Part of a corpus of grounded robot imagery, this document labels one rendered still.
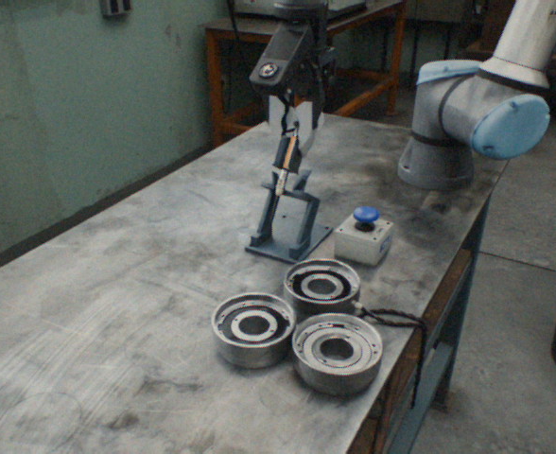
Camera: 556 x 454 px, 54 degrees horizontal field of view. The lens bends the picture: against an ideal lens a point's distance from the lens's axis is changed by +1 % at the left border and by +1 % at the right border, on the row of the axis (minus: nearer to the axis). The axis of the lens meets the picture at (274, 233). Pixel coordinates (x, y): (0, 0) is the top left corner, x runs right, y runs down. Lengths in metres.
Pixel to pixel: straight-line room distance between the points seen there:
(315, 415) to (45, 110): 1.97
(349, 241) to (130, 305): 0.34
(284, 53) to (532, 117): 0.43
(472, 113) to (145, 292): 0.60
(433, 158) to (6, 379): 0.81
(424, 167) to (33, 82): 1.66
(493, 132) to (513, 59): 0.12
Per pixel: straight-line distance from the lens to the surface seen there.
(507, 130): 0.96
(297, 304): 0.72
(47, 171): 2.46
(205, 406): 0.64
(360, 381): 0.63
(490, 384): 1.89
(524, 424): 1.81
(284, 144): 0.82
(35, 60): 2.37
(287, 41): 0.76
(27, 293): 0.87
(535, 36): 0.98
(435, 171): 1.11
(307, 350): 0.66
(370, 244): 0.84
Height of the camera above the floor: 1.27
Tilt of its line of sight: 31 degrees down
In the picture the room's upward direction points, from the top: straight up
